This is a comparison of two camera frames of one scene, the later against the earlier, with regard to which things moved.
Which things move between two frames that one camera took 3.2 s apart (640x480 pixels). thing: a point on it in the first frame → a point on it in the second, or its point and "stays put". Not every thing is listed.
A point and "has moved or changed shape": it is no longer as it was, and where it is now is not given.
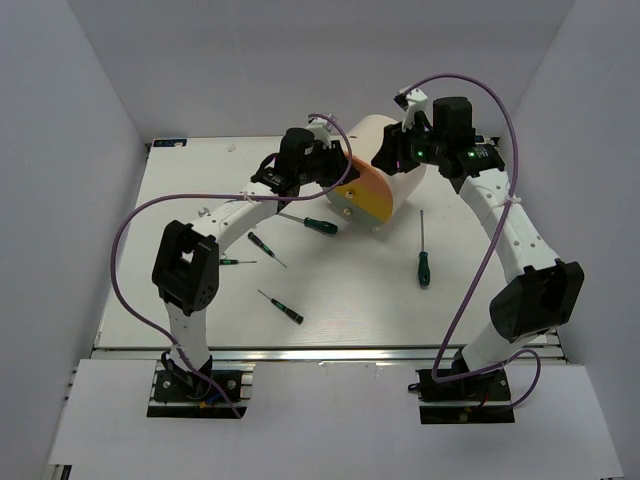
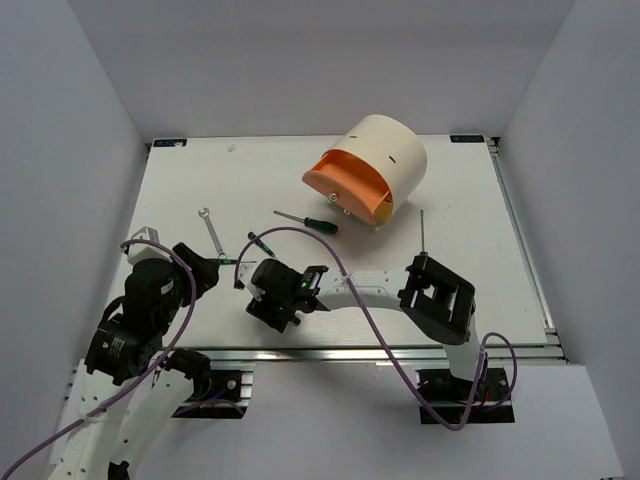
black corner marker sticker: [170, 143] stays put
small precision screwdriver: [255, 240] stays put
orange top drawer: [370, 177] has moved or changed shape
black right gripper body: [426, 147] → [276, 310]
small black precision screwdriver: [232, 261] stays put
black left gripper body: [325, 164] → [181, 296]
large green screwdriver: [320, 225] stays put
